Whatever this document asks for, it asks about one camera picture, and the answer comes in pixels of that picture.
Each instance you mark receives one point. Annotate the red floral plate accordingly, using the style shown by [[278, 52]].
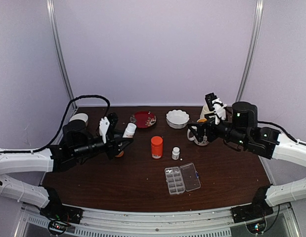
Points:
[[143, 119]]

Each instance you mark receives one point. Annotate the front aluminium rail base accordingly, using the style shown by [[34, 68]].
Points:
[[217, 222]]

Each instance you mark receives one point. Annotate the white ceramic rice bowl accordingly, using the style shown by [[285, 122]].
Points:
[[80, 116]]

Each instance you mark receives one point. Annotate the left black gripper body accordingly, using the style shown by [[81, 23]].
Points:
[[110, 146]]

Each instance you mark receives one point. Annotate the right aluminium frame post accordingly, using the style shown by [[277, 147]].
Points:
[[255, 33]]

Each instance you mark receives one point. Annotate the white scalloped bowl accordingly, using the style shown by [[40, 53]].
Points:
[[177, 119]]

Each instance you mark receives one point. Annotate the small white bottle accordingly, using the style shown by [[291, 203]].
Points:
[[129, 130], [175, 153]]

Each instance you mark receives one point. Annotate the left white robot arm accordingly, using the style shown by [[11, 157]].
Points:
[[77, 146]]

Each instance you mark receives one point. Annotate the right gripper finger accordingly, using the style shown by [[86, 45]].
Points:
[[193, 138], [196, 125]]

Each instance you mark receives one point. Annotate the grey lid vitamin bottle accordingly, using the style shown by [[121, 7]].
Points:
[[120, 154]]

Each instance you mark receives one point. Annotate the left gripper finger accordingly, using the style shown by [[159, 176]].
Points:
[[122, 143], [118, 134]]

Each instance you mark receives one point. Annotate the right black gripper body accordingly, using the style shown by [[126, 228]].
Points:
[[212, 135]]

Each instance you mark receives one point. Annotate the orange pill bottle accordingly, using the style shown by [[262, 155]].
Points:
[[157, 147]]

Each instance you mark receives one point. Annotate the clear plastic pill organizer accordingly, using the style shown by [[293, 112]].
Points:
[[182, 179]]

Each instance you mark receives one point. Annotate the cream ribbed mug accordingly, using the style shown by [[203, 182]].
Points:
[[206, 113]]

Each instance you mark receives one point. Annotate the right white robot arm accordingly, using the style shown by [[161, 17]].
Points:
[[270, 141]]

